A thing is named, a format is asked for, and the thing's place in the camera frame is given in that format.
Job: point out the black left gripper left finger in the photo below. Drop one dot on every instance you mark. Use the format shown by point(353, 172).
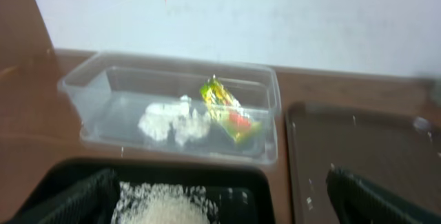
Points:
point(71, 198)

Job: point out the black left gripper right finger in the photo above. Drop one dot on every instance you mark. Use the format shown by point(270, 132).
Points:
point(357, 200)

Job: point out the white tissue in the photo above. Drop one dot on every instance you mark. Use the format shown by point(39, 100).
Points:
point(161, 119)

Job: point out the green yellow snack wrapper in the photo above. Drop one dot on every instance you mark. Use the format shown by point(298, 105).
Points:
point(226, 110)

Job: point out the white rice pile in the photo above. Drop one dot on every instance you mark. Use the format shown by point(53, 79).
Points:
point(164, 204)

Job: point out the dark brown serving tray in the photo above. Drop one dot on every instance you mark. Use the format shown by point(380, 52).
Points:
point(397, 152)

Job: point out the black plastic bin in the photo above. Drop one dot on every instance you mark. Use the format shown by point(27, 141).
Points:
point(243, 193)

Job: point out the clear plastic bin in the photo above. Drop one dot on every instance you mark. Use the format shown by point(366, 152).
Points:
point(110, 92)

